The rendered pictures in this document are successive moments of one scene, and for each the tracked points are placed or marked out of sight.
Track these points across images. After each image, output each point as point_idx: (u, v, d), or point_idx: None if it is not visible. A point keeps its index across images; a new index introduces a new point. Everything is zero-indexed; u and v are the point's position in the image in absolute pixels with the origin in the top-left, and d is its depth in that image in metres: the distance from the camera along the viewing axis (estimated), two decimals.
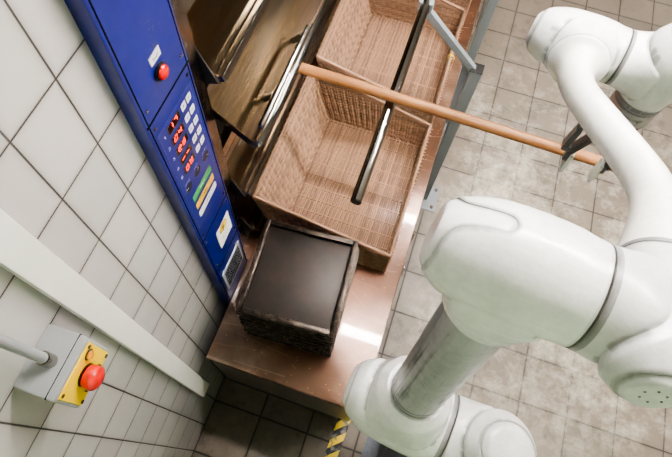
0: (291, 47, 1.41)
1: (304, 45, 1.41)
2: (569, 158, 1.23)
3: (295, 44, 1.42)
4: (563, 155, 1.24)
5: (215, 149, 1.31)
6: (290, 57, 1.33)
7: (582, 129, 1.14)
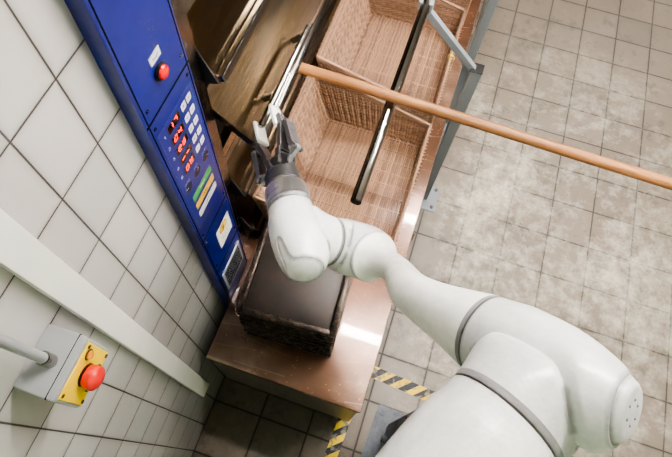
0: (291, 47, 1.41)
1: (304, 45, 1.41)
2: (274, 120, 1.20)
3: (295, 44, 1.42)
4: (280, 115, 1.20)
5: (215, 149, 1.31)
6: (290, 57, 1.33)
7: (289, 145, 1.13)
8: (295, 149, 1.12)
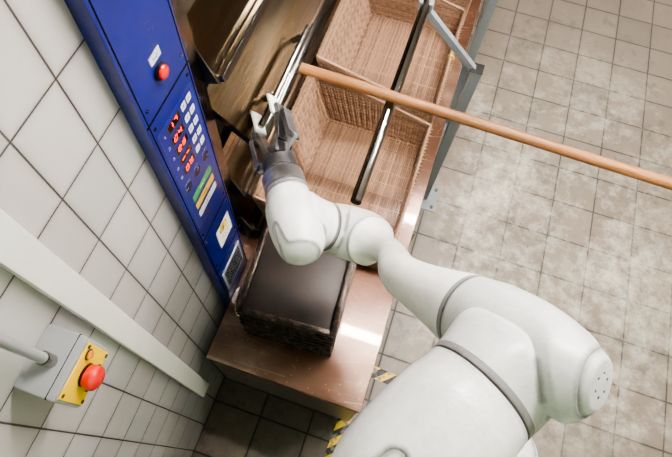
0: (291, 47, 1.41)
1: (304, 45, 1.41)
2: (272, 109, 1.22)
3: (295, 44, 1.42)
4: (278, 105, 1.23)
5: (215, 149, 1.31)
6: (290, 57, 1.33)
7: (287, 133, 1.15)
8: (292, 137, 1.15)
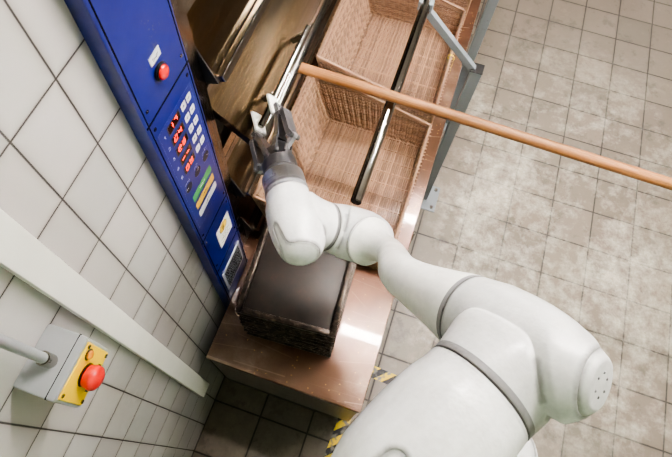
0: (291, 47, 1.41)
1: (304, 45, 1.41)
2: (272, 109, 1.22)
3: (295, 44, 1.42)
4: (278, 105, 1.23)
5: (215, 149, 1.31)
6: (290, 57, 1.33)
7: (287, 133, 1.15)
8: (292, 137, 1.15)
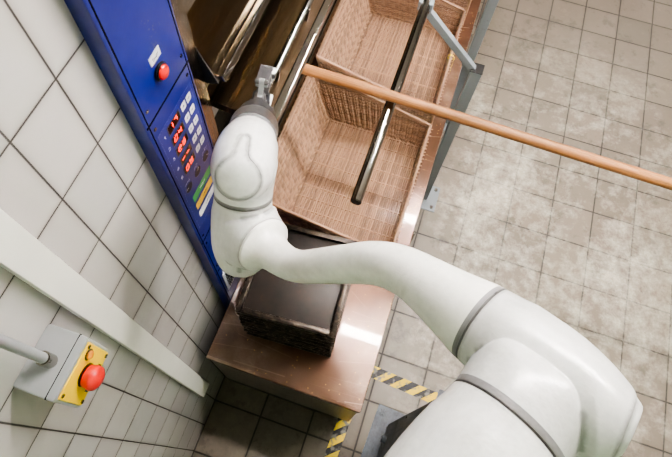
0: (304, 25, 1.32)
1: (317, 17, 1.31)
2: None
3: (309, 21, 1.33)
4: None
5: None
6: (291, 29, 1.24)
7: (255, 83, 1.03)
8: (259, 83, 1.02)
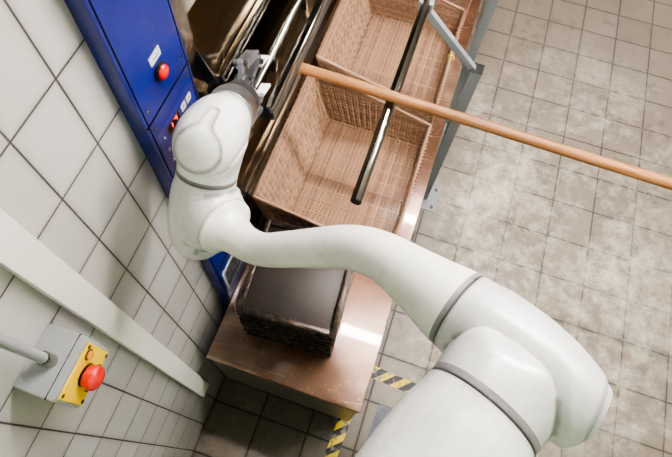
0: (304, 14, 1.29)
1: (315, 4, 1.28)
2: None
3: (309, 10, 1.30)
4: None
5: None
6: (286, 17, 1.22)
7: (235, 65, 1.00)
8: (238, 64, 0.99)
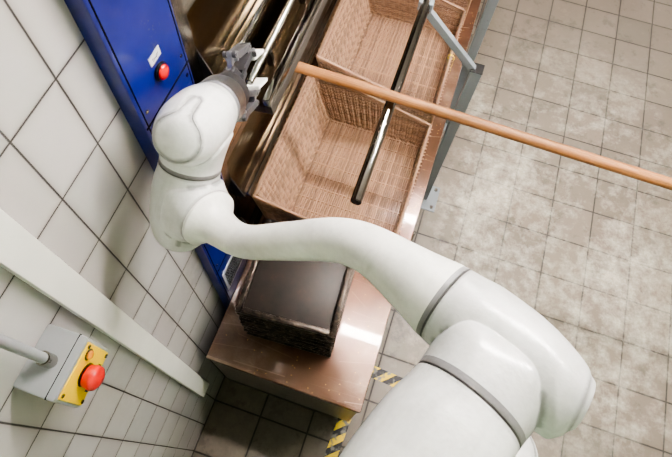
0: (303, 8, 1.27)
1: None
2: None
3: (308, 3, 1.28)
4: None
5: None
6: (282, 10, 1.20)
7: (225, 58, 0.99)
8: (226, 56, 0.98)
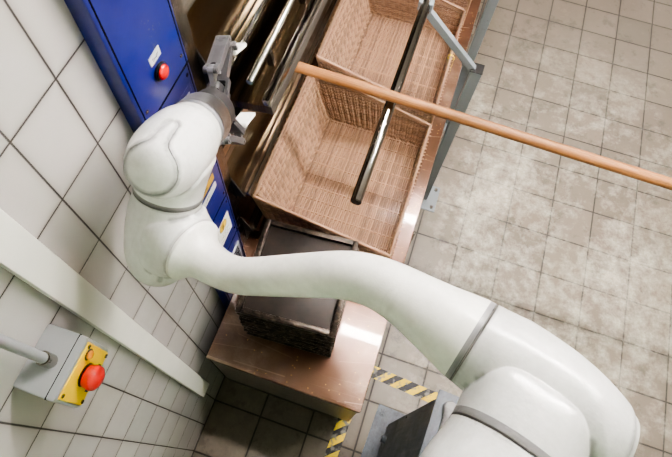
0: (303, 8, 1.27)
1: None
2: None
3: (308, 3, 1.28)
4: None
5: None
6: (282, 10, 1.20)
7: (206, 71, 0.89)
8: (208, 73, 0.88)
